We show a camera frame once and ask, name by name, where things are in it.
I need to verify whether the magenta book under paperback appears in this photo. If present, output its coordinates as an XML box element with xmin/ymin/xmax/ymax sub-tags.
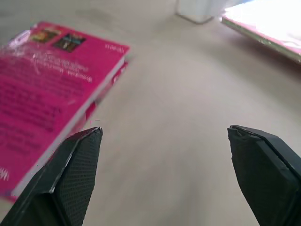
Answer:
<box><xmin>79</xmin><ymin>61</ymin><xmax>129</xmax><ymax>129</ymax></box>

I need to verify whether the white box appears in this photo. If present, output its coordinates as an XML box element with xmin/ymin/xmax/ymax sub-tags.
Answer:
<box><xmin>175</xmin><ymin>0</ymin><xmax>227</xmax><ymax>24</ymax></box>

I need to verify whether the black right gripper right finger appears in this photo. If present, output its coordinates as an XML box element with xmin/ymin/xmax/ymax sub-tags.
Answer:
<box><xmin>227</xmin><ymin>125</ymin><xmax>301</xmax><ymax>226</ymax></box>

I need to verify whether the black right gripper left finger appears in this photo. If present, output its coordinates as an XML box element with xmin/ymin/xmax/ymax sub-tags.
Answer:
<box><xmin>0</xmin><ymin>127</ymin><xmax>103</xmax><ymax>226</ymax></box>

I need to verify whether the pink thin book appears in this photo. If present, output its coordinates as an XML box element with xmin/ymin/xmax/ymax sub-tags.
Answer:
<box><xmin>221</xmin><ymin>0</ymin><xmax>301</xmax><ymax>63</ymax></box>

